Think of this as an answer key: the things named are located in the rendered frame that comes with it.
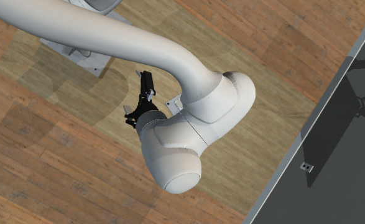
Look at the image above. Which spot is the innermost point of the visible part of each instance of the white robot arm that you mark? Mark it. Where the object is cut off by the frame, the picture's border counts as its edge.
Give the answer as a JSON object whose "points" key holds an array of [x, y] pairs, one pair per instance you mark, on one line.
{"points": [[213, 103]]}

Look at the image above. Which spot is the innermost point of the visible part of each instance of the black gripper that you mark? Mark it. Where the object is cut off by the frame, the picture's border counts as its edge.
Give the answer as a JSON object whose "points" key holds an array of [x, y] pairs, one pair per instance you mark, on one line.
{"points": [[145, 104]]}

